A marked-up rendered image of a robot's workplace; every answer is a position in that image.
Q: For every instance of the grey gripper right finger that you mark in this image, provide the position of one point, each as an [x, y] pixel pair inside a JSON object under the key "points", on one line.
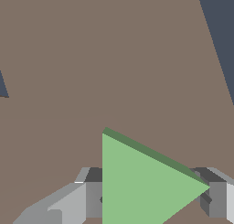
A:
{"points": [[218, 197]]}

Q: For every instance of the green triangular block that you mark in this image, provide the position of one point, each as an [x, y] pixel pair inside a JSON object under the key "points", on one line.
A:
{"points": [[137, 185]]}

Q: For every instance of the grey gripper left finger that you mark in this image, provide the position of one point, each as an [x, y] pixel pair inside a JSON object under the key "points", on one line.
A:
{"points": [[76, 200]]}

